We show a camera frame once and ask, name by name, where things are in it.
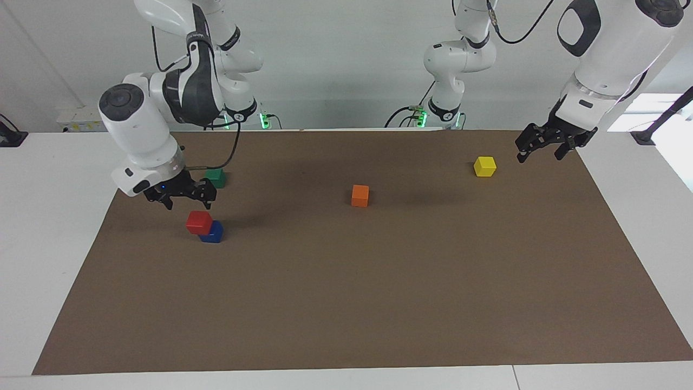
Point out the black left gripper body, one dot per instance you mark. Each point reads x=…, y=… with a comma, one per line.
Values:
x=560, y=130

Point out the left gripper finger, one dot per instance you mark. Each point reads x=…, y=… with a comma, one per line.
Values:
x=582, y=138
x=533, y=140

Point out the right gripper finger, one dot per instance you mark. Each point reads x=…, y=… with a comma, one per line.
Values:
x=207, y=190
x=162, y=198

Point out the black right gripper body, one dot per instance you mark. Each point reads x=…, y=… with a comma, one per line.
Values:
x=176, y=188

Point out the red cube block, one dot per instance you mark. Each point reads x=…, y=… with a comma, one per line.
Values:
x=198, y=222

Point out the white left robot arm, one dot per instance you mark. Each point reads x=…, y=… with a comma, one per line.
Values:
x=606, y=54

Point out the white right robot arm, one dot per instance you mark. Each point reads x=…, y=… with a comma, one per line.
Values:
x=135, y=124

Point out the green cube block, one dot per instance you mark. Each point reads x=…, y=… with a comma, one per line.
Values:
x=217, y=177

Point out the blue cube block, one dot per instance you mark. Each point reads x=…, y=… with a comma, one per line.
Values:
x=216, y=233

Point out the yellow cube block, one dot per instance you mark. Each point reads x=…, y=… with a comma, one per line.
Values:
x=485, y=167

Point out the orange cube block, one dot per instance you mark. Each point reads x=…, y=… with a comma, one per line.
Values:
x=360, y=196

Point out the black angled stand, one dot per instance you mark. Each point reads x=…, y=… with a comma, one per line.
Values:
x=658, y=120

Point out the white power strip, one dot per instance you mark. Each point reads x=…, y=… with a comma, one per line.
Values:
x=81, y=120

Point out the black table clamp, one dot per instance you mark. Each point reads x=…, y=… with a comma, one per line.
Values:
x=11, y=138

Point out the brown table mat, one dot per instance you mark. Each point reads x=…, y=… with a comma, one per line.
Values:
x=346, y=292

